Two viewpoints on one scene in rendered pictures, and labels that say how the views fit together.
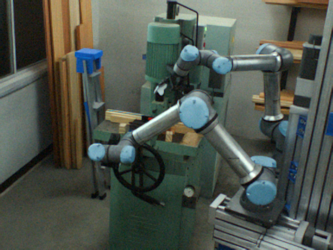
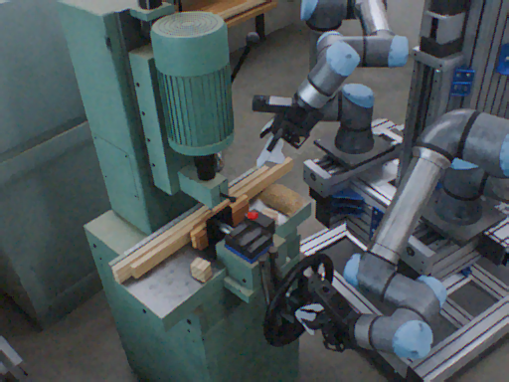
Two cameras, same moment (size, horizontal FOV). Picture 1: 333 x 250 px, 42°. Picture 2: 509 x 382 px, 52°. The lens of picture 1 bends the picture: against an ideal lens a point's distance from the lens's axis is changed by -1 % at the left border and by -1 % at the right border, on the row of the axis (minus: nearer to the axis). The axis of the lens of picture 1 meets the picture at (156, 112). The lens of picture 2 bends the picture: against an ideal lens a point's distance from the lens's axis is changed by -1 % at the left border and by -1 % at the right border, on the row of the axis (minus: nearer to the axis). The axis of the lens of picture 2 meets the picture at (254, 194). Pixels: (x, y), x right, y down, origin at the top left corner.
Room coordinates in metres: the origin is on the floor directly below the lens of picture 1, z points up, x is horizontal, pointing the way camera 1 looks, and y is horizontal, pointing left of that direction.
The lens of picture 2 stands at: (1.64, 0.95, 1.94)
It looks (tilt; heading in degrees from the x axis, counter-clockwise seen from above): 38 degrees down; 300
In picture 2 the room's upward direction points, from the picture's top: 3 degrees counter-clockwise
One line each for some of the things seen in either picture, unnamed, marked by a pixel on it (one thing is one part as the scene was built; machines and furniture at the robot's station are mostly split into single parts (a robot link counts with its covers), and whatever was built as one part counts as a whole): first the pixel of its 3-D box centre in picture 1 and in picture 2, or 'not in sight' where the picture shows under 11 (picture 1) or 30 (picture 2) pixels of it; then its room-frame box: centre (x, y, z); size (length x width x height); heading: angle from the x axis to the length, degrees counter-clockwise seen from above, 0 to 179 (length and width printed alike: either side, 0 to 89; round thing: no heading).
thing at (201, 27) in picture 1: (199, 37); not in sight; (2.62, -0.23, 1.40); 0.10 x 0.06 x 0.16; 165
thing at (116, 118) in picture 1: (163, 126); (221, 211); (2.34, -0.05, 0.92); 0.65 x 0.02 x 0.04; 75
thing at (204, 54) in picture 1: (207, 58); (338, 52); (2.06, -0.23, 1.40); 0.11 x 0.11 x 0.08; 24
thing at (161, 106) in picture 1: (159, 107); (204, 185); (2.36, -0.02, 1.03); 0.14 x 0.07 x 0.09; 165
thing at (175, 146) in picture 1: (146, 138); (231, 252); (2.25, 0.05, 0.87); 0.61 x 0.30 x 0.06; 75
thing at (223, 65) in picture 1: (255, 62); (375, 21); (2.04, -0.46, 1.40); 0.49 x 0.11 x 0.12; 114
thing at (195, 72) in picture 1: (195, 69); not in sight; (2.51, -0.21, 1.23); 0.09 x 0.08 x 0.15; 165
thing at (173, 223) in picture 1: (157, 199); (203, 317); (2.46, -0.04, 0.36); 0.58 x 0.45 x 0.71; 165
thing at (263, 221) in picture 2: (143, 125); (253, 234); (2.16, 0.06, 0.99); 0.13 x 0.11 x 0.06; 75
